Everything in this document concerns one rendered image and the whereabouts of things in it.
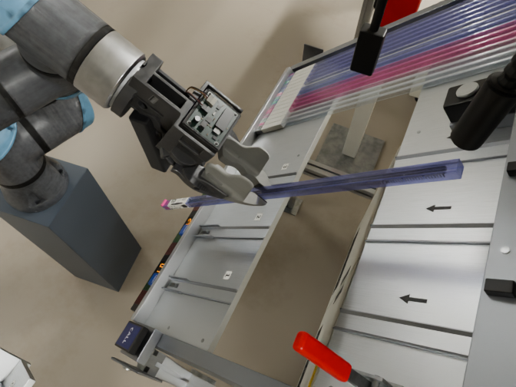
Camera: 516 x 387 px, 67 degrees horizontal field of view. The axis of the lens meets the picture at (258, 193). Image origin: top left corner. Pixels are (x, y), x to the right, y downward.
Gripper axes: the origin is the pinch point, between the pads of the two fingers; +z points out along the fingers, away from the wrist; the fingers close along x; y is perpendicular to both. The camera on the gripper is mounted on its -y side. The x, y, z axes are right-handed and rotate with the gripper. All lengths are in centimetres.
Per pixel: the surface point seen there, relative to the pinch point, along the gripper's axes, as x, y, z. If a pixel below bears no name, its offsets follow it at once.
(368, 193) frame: 49, -46, 48
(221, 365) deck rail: -19.9, -3.0, 7.4
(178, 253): -5.6, -26.5, 1.0
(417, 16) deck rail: 47.0, 4.0, 9.2
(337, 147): 86, -81, 49
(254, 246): -2.4, -9.8, 6.8
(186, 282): -10.2, -21.8, 3.7
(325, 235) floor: 44, -77, 58
